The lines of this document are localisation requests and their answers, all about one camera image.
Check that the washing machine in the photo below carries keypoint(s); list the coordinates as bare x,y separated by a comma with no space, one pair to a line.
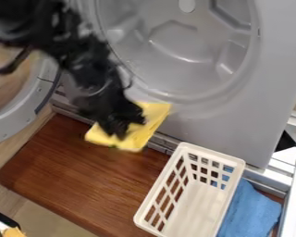
220,92

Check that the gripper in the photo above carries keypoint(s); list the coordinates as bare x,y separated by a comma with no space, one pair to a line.
119,118

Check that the white basket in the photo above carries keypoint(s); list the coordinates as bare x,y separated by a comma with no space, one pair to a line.
195,203

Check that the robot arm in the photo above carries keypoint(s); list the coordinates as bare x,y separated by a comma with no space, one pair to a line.
78,61

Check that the blue cloth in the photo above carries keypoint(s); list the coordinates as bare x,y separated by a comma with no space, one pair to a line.
253,213

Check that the yellow cloth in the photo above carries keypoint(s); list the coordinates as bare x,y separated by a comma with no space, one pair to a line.
154,118

